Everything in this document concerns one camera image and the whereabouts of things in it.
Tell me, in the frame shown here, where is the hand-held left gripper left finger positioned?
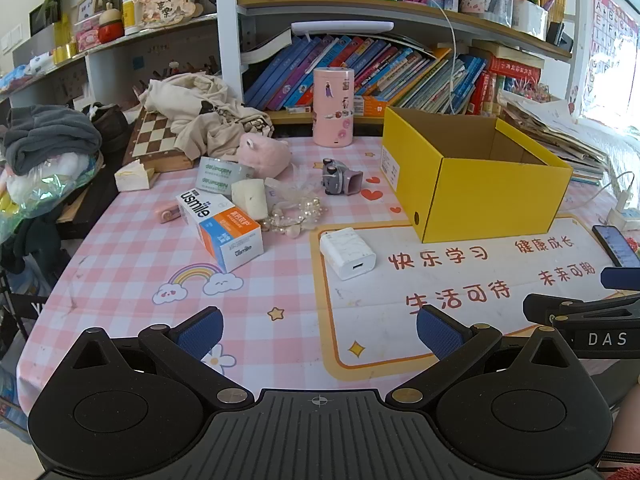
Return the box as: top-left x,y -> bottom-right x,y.
65,305 -> 256,414

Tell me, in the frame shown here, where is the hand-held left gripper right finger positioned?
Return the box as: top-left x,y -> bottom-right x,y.
385,305 -> 577,412

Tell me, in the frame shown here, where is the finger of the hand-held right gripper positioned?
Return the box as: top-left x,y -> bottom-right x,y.
600,266 -> 640,291
522,292 -> 640,330

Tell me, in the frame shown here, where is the white orange toothpaste box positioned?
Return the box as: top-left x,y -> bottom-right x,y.
175,190 -> 265,273

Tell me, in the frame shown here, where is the yellow cardboard box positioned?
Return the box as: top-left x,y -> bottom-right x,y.
381,106 -> 575,245

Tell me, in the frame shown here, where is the white foam block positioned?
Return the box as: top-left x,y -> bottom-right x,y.
231,179 -> 271,221

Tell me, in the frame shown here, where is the pearl lace headband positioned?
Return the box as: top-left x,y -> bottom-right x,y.
260,182 -> 328,238

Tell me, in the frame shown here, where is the pink plush toy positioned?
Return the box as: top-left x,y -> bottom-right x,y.
237,132 -> 293,181

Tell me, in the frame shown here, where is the person's right forearm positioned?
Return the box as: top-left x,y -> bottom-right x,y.
607,385 -> 640,453

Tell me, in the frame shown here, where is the black smartphone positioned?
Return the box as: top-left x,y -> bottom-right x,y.
591,224 -> 640,268

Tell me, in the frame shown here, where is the white orange-edged desk mat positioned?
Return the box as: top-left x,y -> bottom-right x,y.
307,215 -> 640,383

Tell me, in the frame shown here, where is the white power strip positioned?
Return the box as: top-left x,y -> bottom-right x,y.
605,187 -> 640,231

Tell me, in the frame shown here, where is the pink checked tablecloth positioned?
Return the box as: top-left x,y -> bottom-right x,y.
15,135 -> 640,416

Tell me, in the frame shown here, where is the white charger adapter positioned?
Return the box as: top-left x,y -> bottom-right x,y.
319,227 -> 377,282

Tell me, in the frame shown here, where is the small pink gadget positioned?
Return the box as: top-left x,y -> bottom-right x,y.
152,202 -> 183,225

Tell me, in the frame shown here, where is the stack of papers and books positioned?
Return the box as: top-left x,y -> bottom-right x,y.
497,87 -> 621,186

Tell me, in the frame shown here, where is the white gold paper box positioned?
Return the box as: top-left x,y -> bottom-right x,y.
114,159 -> 160,192

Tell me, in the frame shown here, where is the small grey toy car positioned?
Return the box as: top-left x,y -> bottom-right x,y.
320,157 -> 365,196

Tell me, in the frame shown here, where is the wooden chessboard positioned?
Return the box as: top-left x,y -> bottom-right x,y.
122,105 -> 196,172

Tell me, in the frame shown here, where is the iridescent plastic bag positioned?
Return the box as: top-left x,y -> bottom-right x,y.
0,152 -> 106,221

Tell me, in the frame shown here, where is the beige printed cloth bag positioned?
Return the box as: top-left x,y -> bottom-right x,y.
140,72 -> 275,158

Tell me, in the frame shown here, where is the dark brown bag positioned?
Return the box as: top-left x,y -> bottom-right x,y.
80,102 -> 133,151

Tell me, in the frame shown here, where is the orange white carton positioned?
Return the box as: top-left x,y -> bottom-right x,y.
354,95 -> 396,117

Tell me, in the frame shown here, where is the pink sticker-covered tin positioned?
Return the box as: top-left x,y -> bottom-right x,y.
312,66 -> 356,148

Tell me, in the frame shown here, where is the grey folded clothing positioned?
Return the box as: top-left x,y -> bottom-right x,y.
0,105 -> 103,176

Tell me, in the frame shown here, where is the row of children's books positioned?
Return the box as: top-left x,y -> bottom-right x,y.
244,35 -> 543,116

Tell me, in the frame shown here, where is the white storage basket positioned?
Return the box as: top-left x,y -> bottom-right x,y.
511,0 -> 550,41

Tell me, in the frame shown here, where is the white bookshelf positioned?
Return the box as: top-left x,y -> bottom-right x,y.
0,0 -> 591,126

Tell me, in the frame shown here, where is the white paperback book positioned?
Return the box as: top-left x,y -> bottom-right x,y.
240,27 -> 293,66

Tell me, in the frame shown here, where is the white bar lamp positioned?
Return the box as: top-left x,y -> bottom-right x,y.
291,20 -> 395,37

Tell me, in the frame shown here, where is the red doll figurine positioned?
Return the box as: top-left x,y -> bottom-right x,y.
97,2 -> 125,43

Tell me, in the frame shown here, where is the pink patterned box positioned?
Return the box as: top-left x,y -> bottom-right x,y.
74,15 -> 108,52

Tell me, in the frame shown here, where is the white bottle yellow label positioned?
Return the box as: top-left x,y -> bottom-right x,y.
121,0 -> 142,36

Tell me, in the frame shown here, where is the alphabet wall poster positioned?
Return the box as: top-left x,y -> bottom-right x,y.
570,0 -> 640,126

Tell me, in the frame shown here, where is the white charging cable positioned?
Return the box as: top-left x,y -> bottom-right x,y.
402,0 -> 473,116

